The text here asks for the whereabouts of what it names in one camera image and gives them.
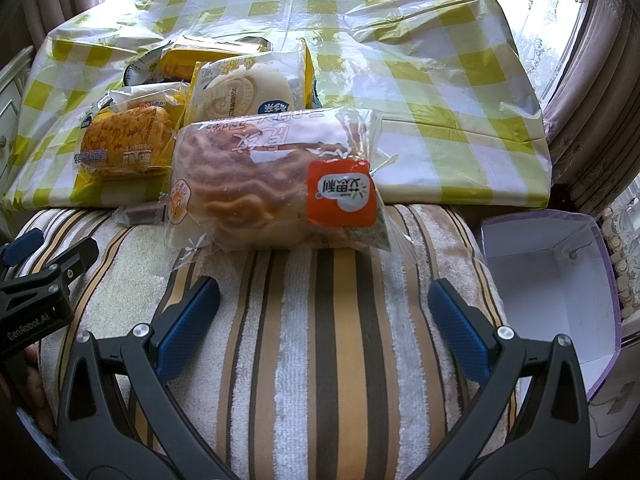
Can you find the yellow cake package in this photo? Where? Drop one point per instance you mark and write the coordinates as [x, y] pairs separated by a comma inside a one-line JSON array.
[[124, 145]]

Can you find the white lace curtain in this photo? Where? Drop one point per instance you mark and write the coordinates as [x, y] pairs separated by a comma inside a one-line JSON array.
[[544, 32]]

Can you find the yellow checkered tablecloth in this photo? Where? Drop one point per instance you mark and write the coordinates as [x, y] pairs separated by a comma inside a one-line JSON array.
[[460, 115]]

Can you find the white round bun package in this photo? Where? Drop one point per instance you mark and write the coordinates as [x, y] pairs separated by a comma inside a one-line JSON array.
[[252, 84]]

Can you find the tiger-stripe bread package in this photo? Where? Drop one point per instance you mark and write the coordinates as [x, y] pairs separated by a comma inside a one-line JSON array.
[[279, 181]]

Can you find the person's left hand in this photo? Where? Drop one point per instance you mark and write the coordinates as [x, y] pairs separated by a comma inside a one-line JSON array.
[[37, 403]]

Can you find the yellow snack packet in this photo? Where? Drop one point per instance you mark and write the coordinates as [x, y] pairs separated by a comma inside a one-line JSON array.
[[175, 59]]

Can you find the striped towel cushion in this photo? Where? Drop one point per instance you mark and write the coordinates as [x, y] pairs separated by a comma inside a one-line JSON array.
[[320, 364]]

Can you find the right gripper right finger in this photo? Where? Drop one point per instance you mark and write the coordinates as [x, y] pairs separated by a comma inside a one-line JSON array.
[[551, 436]]

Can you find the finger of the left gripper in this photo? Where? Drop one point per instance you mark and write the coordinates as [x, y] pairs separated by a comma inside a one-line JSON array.
[[66, 267], [21, 248]]

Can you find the small dark candy wrapper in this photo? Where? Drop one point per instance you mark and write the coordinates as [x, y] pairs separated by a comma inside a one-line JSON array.
[[146, 214]]

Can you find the brown curtain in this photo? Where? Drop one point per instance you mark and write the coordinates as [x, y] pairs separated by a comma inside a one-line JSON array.
[[592, 119]]

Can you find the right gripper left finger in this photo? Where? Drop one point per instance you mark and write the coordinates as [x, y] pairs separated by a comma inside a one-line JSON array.
[[117, 417]]

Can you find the white purple-rimmed box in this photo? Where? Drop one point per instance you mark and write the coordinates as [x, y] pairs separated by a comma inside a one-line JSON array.
[[554, 276]]

